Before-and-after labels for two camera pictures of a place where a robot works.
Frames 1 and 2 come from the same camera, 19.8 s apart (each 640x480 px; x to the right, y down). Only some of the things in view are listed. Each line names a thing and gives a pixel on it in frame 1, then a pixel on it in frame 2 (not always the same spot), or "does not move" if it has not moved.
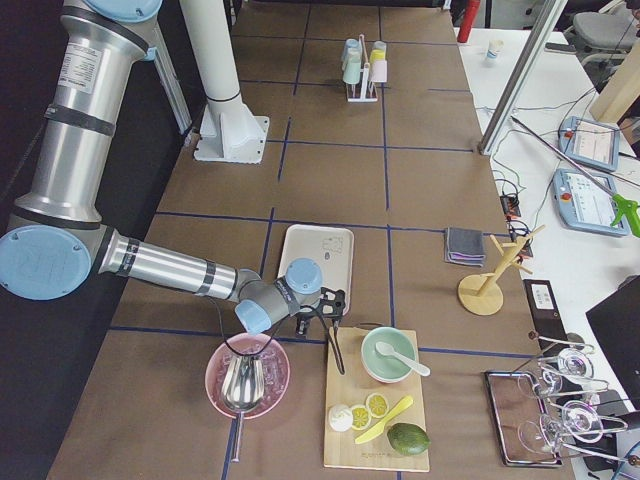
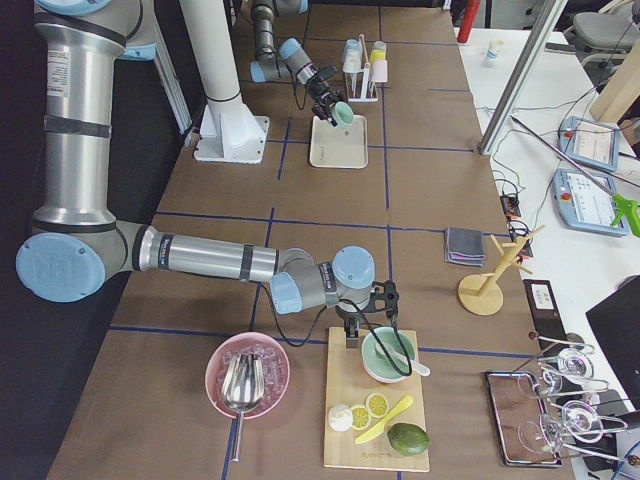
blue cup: (353, 47) does not move
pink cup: (380, 71) does not move
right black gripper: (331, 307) → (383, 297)
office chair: (604, 37) does not move
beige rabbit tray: (333, 247) → (339, 147)
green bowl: (382, 367) does not move
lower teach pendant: (585, 205) does not move
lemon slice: (377, 405) does not move
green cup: (351, 71) → (342, 114)
